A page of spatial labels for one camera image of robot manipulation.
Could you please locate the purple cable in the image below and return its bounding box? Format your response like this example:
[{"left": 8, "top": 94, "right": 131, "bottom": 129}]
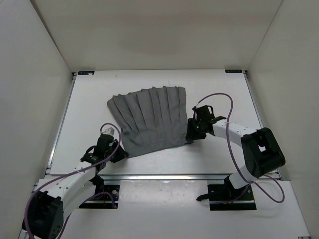
[
  {"left": 193, "top": 93, "right": 286, "bottom": 204},
  {"left": 22, "top": 122, "right": 122, "bottom": 236}
]

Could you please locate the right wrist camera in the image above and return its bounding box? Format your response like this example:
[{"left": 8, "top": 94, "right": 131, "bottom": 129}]
[{"left": 192, "top": 106, "right": 200, "bottom": 115}]

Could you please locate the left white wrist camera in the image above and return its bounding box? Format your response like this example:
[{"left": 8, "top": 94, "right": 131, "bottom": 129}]
[{"left": 102, "top": 127, "right": 115, "bottom": 137}]

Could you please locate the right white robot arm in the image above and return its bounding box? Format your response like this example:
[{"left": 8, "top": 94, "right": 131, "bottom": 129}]
[{"left": 186, "top": 105, "right": 286, "bottom": 200}]

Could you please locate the grey pleated skirt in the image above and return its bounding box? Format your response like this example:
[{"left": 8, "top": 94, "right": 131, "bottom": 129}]
[{"left": 107, "top": 86, "right": 187, "bottom": 157}]

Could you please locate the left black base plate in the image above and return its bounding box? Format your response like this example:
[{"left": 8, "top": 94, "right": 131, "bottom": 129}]
[{"left": 79, "top": 181, "right": 120, "bottom": 210}]

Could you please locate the aluminium front rail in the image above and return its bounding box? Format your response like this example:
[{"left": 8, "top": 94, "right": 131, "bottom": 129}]
[{"left": 100, "top": 174, "right": 228, "bottom": 181}]

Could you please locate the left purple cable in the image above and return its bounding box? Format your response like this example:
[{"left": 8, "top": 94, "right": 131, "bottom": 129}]
[{"left": 22, "top": 122, "right": 122, "bottom": 236}]

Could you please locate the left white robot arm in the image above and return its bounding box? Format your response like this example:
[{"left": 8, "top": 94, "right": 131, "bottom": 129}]
[{"left": 22, "top": 134, "right": 129, "bottom": 239}]

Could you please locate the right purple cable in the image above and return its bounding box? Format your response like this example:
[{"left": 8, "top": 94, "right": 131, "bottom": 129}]
[{"left": 193, "top": 93, "right": 286, "bottom": 204}]

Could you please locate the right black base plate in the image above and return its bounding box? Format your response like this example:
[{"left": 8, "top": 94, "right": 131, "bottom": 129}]
[{"left": 196, "top": 184, "right": 257, "bottom": 211}]

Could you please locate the left blue corner label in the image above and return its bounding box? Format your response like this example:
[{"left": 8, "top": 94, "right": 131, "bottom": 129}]
[{"left": 77, "top": 71, "right": 95, "bottom": 75}]

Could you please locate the right blue corner label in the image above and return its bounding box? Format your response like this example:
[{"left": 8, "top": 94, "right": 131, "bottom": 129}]
[{"left": 225, "top": 69, "right": 242, "bottom": 74}]

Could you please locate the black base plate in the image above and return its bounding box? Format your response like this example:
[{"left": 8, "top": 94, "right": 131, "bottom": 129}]
[
  {"left": 196, "top": 184, "right": 257, "bottom": 211},
  {"left": 79, "top": 181, "right": 120, "bottom": 210}
]

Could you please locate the blue corner label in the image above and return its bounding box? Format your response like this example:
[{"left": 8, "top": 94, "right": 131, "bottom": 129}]
[
  {"left": 225, "top": 69, "right": 242, "bottom": 74},
  {"left": 77, "top": 71, "right": 95, "bottom": 75}
]

